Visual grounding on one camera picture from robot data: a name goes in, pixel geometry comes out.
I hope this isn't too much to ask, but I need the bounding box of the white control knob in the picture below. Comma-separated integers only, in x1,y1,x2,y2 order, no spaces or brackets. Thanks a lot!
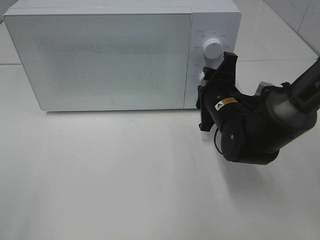
202,36,224,60
198,71,207,87

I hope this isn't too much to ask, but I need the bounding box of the white microwave door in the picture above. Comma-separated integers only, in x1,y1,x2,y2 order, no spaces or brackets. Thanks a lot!
5,14,191,111

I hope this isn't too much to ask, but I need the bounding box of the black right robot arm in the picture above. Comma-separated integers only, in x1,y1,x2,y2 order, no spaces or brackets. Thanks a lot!
196,52,320,165

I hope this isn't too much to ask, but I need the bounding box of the white microwave oven body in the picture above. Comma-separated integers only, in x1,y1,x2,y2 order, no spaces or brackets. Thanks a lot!
3,0,242,112

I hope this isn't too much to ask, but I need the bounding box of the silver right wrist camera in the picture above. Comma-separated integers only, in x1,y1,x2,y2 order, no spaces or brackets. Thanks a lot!
254,81,274,96

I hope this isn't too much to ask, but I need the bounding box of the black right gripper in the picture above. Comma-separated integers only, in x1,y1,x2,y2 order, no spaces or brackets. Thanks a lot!
196,51,242,132

